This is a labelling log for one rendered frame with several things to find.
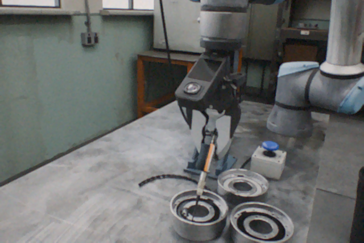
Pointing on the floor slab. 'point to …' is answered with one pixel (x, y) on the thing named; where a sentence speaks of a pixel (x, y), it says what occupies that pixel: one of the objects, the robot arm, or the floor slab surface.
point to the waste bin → (357, 226)
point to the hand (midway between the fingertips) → (209, 152)
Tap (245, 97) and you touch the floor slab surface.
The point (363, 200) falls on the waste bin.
